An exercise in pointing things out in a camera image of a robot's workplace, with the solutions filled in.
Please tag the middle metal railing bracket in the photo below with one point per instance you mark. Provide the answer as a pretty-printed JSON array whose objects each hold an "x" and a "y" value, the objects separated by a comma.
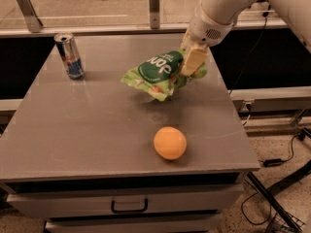
[{"x": 154, "y": 14}]

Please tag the grey drawer cabinet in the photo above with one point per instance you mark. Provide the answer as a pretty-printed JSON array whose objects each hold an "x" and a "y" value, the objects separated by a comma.
[{"x": 73, "y": 147}]

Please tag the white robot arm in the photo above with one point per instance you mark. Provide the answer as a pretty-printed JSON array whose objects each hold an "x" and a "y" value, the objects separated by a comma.
[{"x": 295, "y": 13}]

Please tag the left metal railing bracket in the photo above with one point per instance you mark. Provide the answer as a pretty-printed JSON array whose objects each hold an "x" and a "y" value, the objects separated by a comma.
[{"x": 33, "y": 23}]

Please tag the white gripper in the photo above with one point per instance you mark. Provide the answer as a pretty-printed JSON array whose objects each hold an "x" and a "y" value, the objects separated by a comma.
[{"x": 207, "y": 28}]

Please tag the black metal stand leg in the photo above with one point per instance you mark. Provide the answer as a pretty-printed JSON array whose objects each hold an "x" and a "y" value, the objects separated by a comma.
[{"x": 269, "y": 193}]

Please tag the green rice chip bag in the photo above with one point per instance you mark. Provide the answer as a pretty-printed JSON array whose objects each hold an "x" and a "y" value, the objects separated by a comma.
[{"x": 160, "y": 75}]

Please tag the red bull energy can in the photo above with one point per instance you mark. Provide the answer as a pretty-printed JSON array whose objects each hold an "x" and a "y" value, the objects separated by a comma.
[{"x": 68, "y": 50}]

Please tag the metal railing bracket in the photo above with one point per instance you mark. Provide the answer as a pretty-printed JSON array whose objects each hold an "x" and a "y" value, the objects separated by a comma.
[
  {"x": 154, "y": 14},
  {"x": 33, "y": 23}
]

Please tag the orange fruit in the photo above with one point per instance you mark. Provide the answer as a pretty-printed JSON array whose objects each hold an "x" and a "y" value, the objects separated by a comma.
[{"x": 170, "y": 143}]

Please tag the black wire basket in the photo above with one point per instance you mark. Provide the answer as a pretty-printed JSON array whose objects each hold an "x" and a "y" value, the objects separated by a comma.
[{"x": 278, "y": 225}]

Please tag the black drawer handle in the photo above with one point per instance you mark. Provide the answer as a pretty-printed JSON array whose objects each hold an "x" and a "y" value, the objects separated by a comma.
[{"x": 121, "y": 207}]

